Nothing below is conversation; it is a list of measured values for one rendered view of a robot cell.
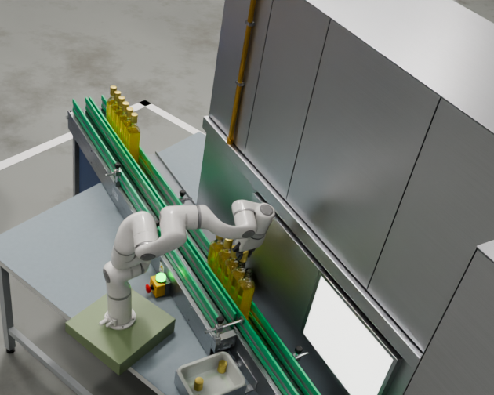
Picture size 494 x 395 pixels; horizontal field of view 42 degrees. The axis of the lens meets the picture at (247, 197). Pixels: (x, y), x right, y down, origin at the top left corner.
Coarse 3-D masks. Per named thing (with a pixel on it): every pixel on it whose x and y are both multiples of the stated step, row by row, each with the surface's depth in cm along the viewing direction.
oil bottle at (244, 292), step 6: (240, 282) 252; (246, 282) 251; (252, 282) 252; (240, 288) 253; (246, 288) 251; (252, 288) 253; (234, 294) 258; (240, 294) 254; (246, 294) 253; (252, 294) 255; (234, 300) 259; (240, 300) 255; (246, 300) 256; (240, 306) 256; (246, 306) 258; (246, 312) 261; (246, 318) 264
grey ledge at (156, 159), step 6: (156, 150) 346; (150, 156) 344; (156, 156) 345; (156, 162) 341; (162, 162) 341; (156, 168) 337; (162, 168) 338; (168, 168) 336; (162, 174) 333; (168, 174) 334; (168, 180) 330; (174, 180) 331; (174, 186) 327; (180, 186) 326; (174, 192) 323; (186, 192) 322; (186, 204) 317; (192, 204) 318; (210, 234) 302; (210, 240) 299
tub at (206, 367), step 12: (204, 360) 249; (216, 360) 254; (228, 360) 252; (180, 372) 243; (192, 372) 250; (204, 372) 253; (216, 372) 254; (228, 372) 254; (240, 372) 247; (192, 384) 248; (204, 384) 249; (216, 384) 250; (228, 384) 251; (240, 384) 243
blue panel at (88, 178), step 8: (80, 152) 371; (80, 160) 374; (80, 168) 377; (88, 168) 363; (80, 176) 381; (88, 176) 367; (96, 176) 352; (80, 184) 384; (88, 184) 370; (80, 192) 388
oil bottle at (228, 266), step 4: (228, 260) 259; (224, 264) 261; (228, 264) 259; (232, 264) 258; (236, 264) 259; (224, 268) 262; (228, 268) 259; (232, 268) 258; (224, 272) 262; (228, 272) 259; (224, 276) 263; (228, 276) 260; (220, 280) 267; (224, 280) 264; (228, 280) 262; (224, 284) 265
